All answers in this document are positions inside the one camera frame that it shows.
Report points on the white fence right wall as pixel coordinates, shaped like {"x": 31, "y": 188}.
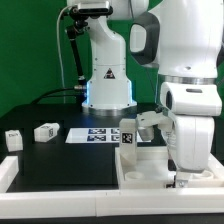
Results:
{"x": 216, "y": 167}

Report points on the black camera stand pole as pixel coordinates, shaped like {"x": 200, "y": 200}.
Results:
{"x": 73, "y": 31}

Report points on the marker sheet with tags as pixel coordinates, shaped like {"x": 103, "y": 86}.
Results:
{"x": 93, "y": 135}

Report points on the white square table top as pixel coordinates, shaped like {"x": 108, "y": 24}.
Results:
{"x": 151, "y": 172}

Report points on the white fence front wall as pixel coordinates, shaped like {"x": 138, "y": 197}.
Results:
{"x": 111, "y": 203}

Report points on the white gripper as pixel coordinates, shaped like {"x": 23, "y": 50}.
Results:
{"x": 191, "y": 109}

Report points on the white fence wall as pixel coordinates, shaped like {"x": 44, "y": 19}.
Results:
{"x": 111, "y": 203}
{"x": 8, "y": 171}
{"x": 216, "y": 167}

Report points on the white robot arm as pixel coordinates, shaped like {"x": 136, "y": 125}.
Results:
{"x": 182, "y": 39}

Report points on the white fence left wall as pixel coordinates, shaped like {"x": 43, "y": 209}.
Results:
{"x": 8, "y": 171}

